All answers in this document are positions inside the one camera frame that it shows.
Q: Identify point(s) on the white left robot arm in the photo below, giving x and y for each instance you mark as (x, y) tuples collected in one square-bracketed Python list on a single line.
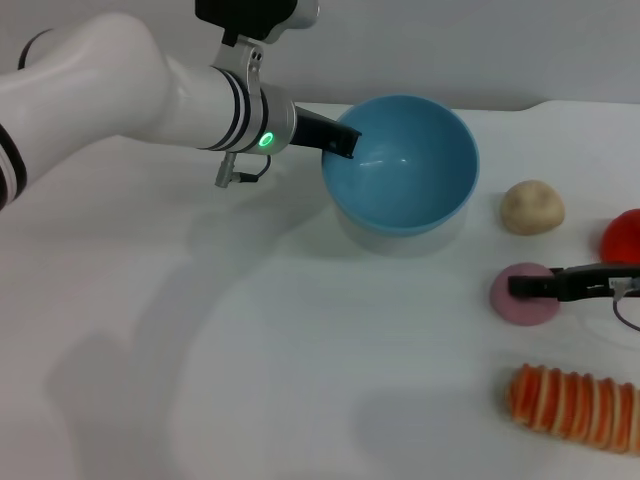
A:
[(125, 75)]

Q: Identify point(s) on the beige toy potato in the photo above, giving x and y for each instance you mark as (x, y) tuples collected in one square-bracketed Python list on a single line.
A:
[(532, 207)]

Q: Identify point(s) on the black silver wrist camera box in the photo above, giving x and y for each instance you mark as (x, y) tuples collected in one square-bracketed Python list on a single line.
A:
[(250, 15)]

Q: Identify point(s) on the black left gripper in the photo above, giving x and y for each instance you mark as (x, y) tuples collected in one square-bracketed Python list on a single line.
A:
[(312, 130)]

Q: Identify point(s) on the blue bowl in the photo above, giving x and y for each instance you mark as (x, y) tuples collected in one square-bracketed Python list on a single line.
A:
[(410, 185)]

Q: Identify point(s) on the red toy tomato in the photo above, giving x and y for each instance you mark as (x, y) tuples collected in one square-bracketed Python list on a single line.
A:
[(622, 245)]

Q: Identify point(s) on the pink toy peach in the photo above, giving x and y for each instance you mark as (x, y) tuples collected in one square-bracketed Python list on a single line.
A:
[(525, 310)]

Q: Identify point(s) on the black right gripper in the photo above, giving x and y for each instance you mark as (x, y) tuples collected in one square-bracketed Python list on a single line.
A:
[(595, 282)]

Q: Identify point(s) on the orange striped toy shrimp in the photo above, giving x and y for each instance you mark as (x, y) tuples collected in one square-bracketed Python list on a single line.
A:
[(570, 407)]

